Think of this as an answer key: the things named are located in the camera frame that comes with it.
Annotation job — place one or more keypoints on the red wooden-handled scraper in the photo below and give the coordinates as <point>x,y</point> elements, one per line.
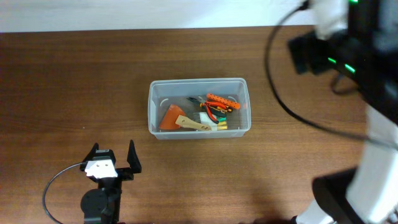
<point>175,118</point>

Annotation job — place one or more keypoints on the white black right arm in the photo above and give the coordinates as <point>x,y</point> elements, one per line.
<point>358,39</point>

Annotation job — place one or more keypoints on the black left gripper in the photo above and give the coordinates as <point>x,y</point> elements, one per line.
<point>123,172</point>

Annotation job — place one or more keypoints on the orange black pliers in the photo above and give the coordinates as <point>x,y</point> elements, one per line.
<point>196,101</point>

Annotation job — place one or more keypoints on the red handled pliers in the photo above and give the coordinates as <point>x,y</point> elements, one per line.
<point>216,111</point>

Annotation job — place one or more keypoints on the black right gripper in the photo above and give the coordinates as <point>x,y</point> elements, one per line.
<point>301,54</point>

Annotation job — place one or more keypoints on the socket bit rail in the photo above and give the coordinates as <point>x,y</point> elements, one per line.
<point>228,103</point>

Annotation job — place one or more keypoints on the clear screwdriver set case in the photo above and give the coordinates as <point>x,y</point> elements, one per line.
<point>203,118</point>

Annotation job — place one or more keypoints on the clear plastic container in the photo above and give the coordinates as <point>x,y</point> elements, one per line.
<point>163,93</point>

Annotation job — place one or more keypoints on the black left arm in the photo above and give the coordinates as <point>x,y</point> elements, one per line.
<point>102,204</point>

